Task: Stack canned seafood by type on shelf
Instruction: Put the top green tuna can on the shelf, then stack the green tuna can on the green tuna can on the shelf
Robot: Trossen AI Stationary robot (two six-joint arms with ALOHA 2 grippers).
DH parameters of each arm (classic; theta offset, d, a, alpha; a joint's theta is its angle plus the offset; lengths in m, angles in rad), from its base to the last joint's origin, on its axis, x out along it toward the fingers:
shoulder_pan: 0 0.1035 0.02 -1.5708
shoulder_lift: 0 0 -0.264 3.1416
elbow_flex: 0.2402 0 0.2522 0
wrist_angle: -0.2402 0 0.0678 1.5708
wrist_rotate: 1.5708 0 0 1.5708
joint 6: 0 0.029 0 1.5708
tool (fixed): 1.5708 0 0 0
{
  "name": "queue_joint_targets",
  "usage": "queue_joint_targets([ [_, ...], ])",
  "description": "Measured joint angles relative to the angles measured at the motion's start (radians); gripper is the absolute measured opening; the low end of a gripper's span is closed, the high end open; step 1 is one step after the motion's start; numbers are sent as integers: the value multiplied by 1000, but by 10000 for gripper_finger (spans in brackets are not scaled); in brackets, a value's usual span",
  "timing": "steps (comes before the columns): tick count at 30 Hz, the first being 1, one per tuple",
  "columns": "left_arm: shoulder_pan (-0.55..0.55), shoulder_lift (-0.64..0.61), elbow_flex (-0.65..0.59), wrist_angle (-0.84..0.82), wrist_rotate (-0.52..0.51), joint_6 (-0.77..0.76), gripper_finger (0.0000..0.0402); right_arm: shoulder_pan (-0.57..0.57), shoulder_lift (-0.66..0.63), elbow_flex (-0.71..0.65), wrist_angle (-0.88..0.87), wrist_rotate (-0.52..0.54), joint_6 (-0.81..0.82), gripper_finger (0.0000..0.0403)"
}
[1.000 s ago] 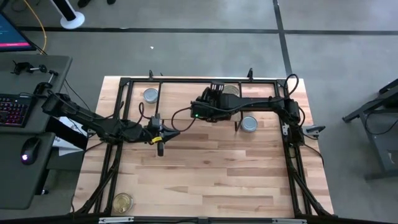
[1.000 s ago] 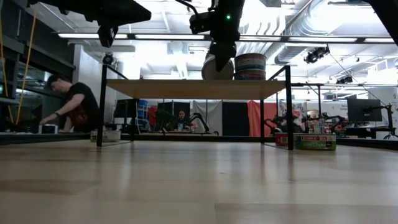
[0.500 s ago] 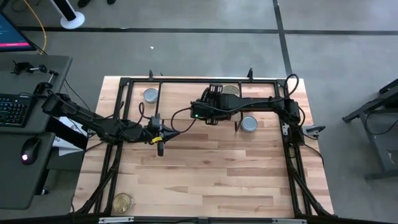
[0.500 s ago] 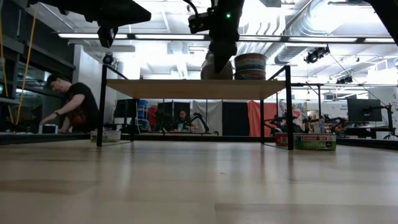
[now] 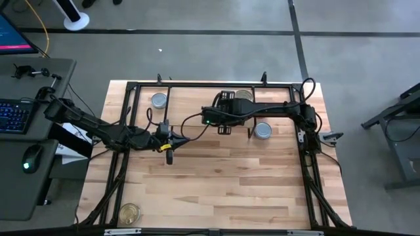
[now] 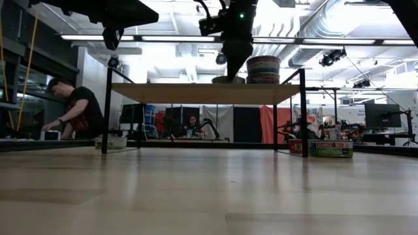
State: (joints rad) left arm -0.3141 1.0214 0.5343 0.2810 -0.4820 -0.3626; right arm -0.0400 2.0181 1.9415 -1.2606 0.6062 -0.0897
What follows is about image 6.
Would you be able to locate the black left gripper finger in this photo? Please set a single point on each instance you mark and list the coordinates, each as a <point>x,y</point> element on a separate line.
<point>127,8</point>
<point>124,21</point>

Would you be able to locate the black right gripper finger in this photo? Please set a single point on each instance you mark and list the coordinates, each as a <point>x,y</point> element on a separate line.
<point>236,53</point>

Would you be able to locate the gold-lidded seafood can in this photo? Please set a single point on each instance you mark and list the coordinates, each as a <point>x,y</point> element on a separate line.
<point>218,80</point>

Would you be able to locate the green light tuna can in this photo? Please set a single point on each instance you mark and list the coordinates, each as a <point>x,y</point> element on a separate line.
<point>331,150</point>

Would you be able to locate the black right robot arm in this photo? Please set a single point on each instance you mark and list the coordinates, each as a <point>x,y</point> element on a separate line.
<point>408,13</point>

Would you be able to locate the black monitor on arm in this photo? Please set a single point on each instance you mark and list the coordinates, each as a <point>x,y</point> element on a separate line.
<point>382,115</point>

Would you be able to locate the small black robot arm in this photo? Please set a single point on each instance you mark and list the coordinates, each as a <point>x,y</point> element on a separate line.
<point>346,130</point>
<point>210,125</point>
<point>294,129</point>

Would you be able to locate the wooden shelf with black legs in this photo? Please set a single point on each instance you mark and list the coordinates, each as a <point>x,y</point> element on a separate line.
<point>202,94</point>

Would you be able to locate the black track spotlight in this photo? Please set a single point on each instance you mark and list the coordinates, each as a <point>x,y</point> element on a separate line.
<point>333,56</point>
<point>113,62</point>
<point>362,83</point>
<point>219,59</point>

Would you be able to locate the long linear ceiling light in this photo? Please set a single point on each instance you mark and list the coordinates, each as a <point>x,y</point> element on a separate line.
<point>178,38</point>

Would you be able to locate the white curtain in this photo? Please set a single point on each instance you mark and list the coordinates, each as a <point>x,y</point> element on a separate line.
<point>227,114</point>

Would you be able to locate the black curtain panel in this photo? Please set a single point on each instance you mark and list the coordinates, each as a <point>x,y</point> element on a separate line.
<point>247,124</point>
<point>174,114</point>

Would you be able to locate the orange red curtain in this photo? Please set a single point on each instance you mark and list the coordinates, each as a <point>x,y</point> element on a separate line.
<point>284,120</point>

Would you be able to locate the person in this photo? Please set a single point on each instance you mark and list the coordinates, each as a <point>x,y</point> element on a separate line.
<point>192,125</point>
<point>81,111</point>

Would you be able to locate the black monitor on stand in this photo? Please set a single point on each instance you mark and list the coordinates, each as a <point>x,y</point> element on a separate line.
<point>130,113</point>

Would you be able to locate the blue storage bins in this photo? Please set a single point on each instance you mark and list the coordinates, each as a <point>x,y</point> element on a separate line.
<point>150,114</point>

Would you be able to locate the white box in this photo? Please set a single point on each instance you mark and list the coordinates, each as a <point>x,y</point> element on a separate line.
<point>50,135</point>

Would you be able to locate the dark work desk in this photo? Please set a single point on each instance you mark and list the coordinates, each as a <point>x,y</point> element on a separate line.
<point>385,137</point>

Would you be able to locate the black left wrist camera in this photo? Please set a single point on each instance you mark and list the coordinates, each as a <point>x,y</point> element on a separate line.
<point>112,38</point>

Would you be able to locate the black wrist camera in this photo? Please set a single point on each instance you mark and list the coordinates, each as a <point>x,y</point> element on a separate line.
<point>112,38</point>
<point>212,25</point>

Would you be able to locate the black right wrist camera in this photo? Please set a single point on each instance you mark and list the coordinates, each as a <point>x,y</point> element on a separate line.
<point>212,25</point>

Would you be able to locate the silver ceiling air duct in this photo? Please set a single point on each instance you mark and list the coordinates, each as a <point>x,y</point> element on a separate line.
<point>313,29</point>

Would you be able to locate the colourful wall poster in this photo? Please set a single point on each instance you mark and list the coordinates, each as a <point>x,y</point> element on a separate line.
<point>315,114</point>

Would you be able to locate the black rig frame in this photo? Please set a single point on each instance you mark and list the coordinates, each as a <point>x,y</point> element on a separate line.
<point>359,88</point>

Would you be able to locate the black metal table frame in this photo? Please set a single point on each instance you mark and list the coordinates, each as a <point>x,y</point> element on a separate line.
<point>49,145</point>

